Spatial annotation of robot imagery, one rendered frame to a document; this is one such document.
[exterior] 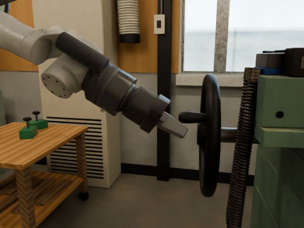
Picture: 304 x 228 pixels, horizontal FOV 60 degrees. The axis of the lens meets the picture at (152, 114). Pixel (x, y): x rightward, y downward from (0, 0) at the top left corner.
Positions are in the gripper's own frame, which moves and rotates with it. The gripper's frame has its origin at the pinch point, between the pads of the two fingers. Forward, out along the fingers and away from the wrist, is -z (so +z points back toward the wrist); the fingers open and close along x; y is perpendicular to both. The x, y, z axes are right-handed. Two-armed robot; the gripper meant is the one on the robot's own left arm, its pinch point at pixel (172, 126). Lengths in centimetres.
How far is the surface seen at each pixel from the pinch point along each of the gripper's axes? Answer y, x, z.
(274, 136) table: 4.9, 9.6, -15.2
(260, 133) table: 4.9, 7.9, -13.5
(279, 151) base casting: 11.6, -8.1, -26.5
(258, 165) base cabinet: 12.5, -26.1, -31.9
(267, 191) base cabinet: 4.7, -19.0, -33.4
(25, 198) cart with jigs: -39, -85, 34
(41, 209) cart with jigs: -43, -109, 29
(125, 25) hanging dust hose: 81, -109, 52
